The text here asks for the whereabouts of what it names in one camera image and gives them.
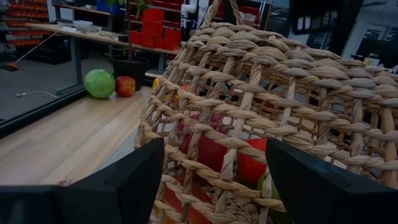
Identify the white plastic tub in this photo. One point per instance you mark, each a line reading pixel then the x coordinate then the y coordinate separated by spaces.
pixel 83 25

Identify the grey woven placemat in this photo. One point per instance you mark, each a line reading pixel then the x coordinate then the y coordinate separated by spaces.
pixel 121 149

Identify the artificial plant in black pot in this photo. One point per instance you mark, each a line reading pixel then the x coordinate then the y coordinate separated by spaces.
pixel 129 68

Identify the orange plastic fruit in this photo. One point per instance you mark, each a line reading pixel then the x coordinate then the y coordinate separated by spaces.
pixel 163 219

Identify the brown cardboard box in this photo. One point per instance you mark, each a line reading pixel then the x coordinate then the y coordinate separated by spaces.
pixel 248 18

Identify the white tubular fixture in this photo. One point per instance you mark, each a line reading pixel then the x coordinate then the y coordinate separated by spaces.
pixel 189 7

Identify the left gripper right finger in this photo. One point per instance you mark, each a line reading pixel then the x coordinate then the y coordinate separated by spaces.
pixel 326 199

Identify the black aluminium table frame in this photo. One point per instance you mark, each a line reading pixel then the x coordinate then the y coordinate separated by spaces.
pixel 31 116

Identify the blue storage bin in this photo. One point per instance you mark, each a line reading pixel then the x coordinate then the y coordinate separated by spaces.
pixel 107 6

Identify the stacked red storage bins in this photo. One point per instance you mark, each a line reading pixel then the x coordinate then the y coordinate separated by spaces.
pixel 152 28

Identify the yellow bell pepper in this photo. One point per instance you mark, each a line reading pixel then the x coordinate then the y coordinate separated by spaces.
pixel 155 84

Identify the broom with orange head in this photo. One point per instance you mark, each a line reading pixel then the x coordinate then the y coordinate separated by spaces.
pixel 11 66

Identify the wooden workbench grey legs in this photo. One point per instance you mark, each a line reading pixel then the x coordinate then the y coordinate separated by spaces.
pixel 93 35

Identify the crimson red apple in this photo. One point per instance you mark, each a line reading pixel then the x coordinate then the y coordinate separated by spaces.
pixel 205 152

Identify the purple grape bunch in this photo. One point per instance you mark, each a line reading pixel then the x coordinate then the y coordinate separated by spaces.
pixel 214 119

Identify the bright red apple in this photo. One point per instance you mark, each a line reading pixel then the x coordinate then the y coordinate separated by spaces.
pixel 174 199

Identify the shelf with red bins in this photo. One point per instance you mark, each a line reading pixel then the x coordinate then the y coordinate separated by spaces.
pixel 25 23

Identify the small green cucumber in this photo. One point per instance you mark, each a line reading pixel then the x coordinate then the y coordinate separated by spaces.
pixel 267 186

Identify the green apple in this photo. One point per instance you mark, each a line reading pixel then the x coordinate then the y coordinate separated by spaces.
pixel 99 83

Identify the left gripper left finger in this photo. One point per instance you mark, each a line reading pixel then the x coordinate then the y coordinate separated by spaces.
pixel 109 199

